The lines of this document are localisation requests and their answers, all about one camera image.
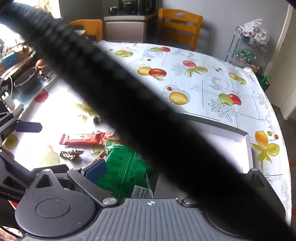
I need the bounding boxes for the black kettle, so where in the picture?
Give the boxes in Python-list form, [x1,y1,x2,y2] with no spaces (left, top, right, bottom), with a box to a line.
[139,0,152,15]

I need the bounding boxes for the green snack bag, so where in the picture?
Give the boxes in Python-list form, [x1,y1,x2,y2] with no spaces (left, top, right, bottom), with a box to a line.
[96,140,154,201]

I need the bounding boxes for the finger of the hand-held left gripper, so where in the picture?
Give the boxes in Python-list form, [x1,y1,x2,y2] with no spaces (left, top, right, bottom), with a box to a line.
[0,153,70,189]
[0,116,43,139]

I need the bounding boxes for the grey cabinet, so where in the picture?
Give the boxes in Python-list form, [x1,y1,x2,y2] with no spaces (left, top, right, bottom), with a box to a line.
[104,13,158,44]

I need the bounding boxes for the shiny metal pot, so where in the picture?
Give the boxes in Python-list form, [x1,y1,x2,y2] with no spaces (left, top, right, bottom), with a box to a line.
[38,68,50,80]

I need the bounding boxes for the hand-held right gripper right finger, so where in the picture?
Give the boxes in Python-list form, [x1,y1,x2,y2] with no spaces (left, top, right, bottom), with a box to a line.
[242,168,278,195]

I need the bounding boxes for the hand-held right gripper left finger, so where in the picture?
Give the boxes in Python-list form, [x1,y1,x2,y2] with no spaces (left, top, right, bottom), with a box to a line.
[25,159,120,207]

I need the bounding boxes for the white cardboard box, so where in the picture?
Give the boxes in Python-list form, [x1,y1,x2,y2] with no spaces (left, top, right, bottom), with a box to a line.
[148,113,253,200]

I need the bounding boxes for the clear acrylic rack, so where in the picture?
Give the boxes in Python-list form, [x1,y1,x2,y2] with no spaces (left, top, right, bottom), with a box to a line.
[225,26,270,70]

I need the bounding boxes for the black coffee machine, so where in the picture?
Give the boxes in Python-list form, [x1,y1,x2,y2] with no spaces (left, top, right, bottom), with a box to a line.
[118,0,139,15]

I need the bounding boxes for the white plastic bag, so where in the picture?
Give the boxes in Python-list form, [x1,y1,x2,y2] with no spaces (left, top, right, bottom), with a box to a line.
[240,19,270,45]

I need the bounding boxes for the light blue box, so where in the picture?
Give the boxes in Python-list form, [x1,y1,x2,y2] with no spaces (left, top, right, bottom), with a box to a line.
[0,52,18,67]

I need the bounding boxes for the white charger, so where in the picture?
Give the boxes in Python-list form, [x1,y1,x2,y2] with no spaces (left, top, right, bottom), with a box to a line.
[1,91,15,111]

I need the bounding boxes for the orange wooden chair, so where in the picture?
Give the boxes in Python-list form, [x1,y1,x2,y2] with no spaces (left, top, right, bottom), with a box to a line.
[67,19,103,43]
[158,8,203,51]

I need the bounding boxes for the clear bag of nuts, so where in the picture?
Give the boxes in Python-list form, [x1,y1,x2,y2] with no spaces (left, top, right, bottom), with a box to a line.
[60,149,84,160]

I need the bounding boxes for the brown round container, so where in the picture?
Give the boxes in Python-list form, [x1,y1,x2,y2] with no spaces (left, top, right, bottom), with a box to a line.
[35,59,48,70]

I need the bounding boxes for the black braided cable sleeve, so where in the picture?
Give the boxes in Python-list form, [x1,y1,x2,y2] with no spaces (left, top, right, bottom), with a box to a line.
[0,0,296,241]

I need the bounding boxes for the white door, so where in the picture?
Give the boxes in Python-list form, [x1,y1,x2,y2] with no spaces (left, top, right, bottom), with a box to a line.
[269,5,296,121]

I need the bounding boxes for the metal strainer bowl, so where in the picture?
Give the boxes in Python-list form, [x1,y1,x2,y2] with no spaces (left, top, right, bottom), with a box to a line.
[14,67,38,93]

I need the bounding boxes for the pile of green candies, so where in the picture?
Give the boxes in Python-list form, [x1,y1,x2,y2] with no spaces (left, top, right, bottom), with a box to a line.
[235,47,257,62]

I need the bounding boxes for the fruit print tablecloth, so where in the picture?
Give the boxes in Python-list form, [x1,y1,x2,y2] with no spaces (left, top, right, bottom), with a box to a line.
[2,41,292,230]

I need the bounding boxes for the red snack bar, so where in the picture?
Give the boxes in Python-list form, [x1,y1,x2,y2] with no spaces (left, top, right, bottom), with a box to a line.
[59,131,107,146]

